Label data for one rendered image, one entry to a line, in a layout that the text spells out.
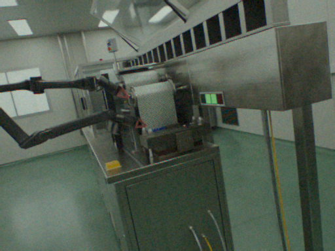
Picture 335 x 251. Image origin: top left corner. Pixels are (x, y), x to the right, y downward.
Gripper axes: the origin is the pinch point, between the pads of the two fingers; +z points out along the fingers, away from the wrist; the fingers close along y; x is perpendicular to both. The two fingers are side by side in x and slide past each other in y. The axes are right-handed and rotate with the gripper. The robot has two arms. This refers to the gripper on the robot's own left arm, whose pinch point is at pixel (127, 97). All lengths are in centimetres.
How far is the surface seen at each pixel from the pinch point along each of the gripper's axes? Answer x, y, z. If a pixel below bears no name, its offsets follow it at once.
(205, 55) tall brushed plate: 37, 37, 16
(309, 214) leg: -9, 85, 78
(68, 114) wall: -69, -549, 17
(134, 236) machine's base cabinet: -65, 34, 34
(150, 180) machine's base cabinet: -35, 33, 26
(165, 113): 3.0, 6.2, 24.7
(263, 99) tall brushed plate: 21, 79, 30
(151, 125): -8.1, 6.3, 20.8
